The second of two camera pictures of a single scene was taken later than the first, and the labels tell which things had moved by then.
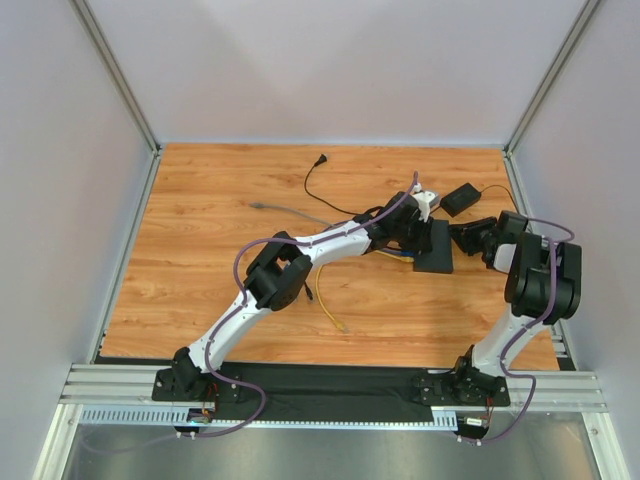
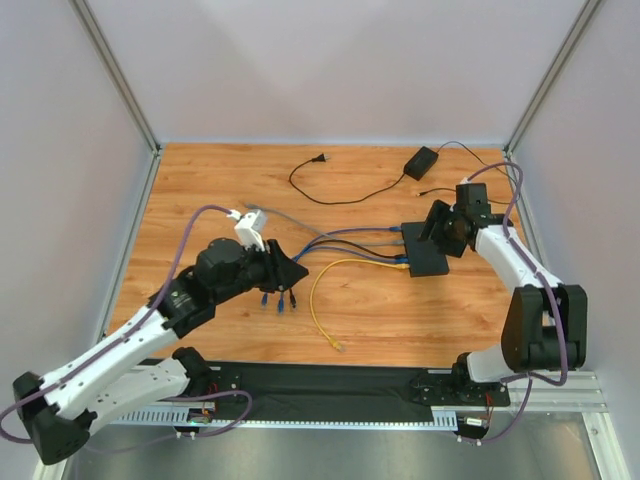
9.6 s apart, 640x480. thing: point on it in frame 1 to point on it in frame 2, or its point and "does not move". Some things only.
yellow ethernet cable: [342, 327] to [335, 343]
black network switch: [439, 258] does not move
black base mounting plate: [331, 390] does not move
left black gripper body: [425, 237] to [273, 267]
